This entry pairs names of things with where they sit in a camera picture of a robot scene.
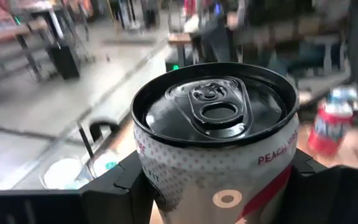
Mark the black bin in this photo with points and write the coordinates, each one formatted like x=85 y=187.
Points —
x=64 y=60

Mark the white pink beverage can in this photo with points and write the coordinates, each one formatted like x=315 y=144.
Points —
x=62 y=172

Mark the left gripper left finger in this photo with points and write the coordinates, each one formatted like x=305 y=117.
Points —
x=57 y=205

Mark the red beverage can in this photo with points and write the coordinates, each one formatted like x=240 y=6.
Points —
x=329 y=130

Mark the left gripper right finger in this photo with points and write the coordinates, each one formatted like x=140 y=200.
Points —
x=334 y=196

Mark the wooden workstation table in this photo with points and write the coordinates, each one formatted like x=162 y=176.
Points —
x=179 y=37

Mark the brown workbench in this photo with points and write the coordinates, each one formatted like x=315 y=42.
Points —
x=11 y=31

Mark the white beverage can black lid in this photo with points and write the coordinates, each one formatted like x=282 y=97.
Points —
x=216 y=174

